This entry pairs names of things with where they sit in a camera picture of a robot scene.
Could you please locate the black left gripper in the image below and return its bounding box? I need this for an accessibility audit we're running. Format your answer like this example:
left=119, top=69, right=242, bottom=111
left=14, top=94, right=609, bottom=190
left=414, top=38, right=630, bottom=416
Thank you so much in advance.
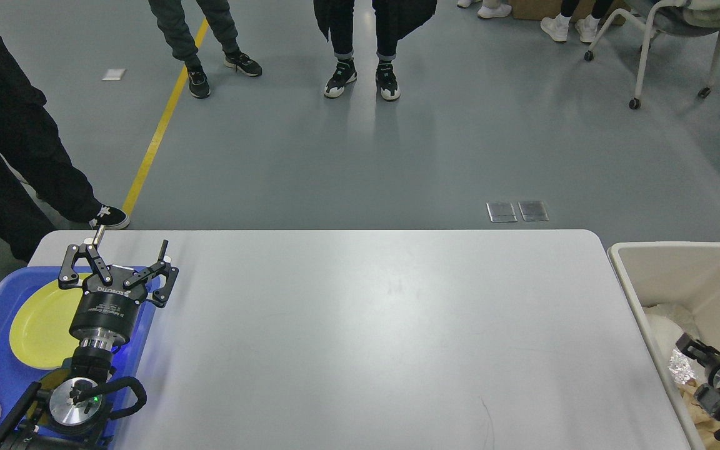
left=57, top=224, right=179, bottom=348

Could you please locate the aluminium foil sheet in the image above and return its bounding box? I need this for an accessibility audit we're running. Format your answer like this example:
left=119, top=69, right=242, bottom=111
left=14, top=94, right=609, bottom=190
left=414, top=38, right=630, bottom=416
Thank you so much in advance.
left=668, top=348, right=708, bottom=386

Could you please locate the white paper cup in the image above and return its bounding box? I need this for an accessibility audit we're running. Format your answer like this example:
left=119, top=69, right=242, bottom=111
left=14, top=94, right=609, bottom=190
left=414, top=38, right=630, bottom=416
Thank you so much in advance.
left=642, top=304, right=701, bottom=364

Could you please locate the yellow plate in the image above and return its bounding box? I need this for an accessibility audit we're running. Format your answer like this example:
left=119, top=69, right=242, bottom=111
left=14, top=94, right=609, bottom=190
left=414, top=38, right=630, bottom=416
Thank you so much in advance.
left=9, top=280, right=82, bottom=370

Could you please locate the brown paper ball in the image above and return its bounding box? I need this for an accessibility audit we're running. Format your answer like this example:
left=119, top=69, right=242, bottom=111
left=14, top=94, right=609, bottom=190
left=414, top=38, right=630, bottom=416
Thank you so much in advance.
left=676, top=379, right=714, bottom=428

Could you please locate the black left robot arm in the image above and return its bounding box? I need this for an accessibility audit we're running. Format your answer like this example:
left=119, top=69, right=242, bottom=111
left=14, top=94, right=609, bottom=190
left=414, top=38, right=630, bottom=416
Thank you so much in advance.
left=0, top=226, right=178, bottom=449

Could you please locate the white plastic bin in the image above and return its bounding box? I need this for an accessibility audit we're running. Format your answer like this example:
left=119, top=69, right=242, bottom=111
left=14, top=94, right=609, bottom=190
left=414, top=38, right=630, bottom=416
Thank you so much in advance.
left=607, top=241, right=720, bottom=449

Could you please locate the white paper scrap on floor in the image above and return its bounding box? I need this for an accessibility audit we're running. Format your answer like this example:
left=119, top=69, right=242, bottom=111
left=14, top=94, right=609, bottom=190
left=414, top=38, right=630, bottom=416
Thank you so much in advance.
left=102, top=68, right=126, bottom=81

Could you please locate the person in black trousers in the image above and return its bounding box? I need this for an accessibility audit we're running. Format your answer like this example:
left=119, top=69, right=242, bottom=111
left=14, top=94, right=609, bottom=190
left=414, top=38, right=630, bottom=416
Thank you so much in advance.
left=0, top=36, right=129, bottom=261

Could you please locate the right floor outlet plate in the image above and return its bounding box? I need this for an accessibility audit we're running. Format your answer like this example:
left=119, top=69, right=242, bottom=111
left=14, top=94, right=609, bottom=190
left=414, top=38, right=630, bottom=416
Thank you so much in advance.
left=518, top=201, right=549, bottom=221

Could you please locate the floor outlet plate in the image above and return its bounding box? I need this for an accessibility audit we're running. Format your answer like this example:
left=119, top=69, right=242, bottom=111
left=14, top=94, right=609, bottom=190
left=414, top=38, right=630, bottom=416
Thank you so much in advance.
left=518, top=201, right=549, bottom=221
left=486, top=202, right=518, bottom=223

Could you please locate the person in grey trousers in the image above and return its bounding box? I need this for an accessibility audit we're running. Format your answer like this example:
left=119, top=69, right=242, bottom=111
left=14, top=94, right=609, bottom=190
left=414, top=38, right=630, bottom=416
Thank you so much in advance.
left=147, top=0, right=263, bottom=99

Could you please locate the left floor outlet plate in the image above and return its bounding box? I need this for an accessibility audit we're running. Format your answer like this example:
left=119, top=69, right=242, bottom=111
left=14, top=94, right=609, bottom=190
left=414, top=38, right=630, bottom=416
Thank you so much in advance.
left=486, top=202, right=518, bottom=223

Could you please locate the office chair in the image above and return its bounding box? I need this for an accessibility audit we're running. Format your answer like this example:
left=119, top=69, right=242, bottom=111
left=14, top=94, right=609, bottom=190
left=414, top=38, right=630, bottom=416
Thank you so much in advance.
left=584, top=1, right=720, bottom=110

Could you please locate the person in black coat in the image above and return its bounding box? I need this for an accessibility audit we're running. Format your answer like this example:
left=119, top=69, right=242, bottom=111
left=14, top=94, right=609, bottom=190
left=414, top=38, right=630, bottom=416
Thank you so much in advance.
left=312, top=0, right=439, bottom=102

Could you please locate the white sneakers person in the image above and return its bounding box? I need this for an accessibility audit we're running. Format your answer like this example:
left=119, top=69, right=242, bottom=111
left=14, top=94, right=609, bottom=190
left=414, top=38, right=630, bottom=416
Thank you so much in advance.
left=540, top=0, right=613, bottom=44

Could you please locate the cardboard box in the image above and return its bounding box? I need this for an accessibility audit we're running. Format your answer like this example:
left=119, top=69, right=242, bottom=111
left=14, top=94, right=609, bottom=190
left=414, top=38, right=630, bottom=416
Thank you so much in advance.
left=507, top=0, right=631, bottom=25

